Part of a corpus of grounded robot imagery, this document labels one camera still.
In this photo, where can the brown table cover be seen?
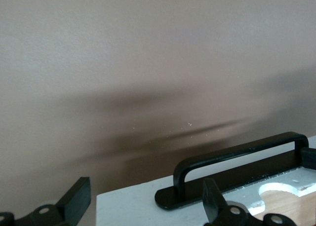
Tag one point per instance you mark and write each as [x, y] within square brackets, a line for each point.
[123, 50]

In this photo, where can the wooden drawer with white front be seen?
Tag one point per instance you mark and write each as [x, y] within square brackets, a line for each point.
[128, 203]

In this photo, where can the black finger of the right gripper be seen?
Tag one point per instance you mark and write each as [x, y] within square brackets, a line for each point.
[309, 158]

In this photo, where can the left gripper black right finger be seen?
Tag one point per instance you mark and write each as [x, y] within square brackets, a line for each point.
[213, 203]

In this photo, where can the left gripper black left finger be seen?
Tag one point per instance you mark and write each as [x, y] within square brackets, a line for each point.
[71, 203]

